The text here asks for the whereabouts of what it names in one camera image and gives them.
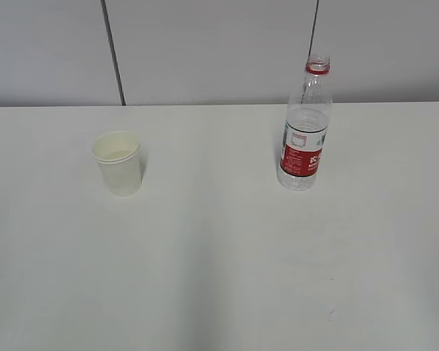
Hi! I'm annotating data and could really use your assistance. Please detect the white paper cup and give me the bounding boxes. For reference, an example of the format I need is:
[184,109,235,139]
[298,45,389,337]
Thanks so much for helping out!
[91,131,142,197]

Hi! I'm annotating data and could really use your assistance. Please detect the clear plastic water bottle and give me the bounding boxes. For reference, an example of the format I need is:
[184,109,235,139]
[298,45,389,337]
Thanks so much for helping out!
[277,53,332,191]

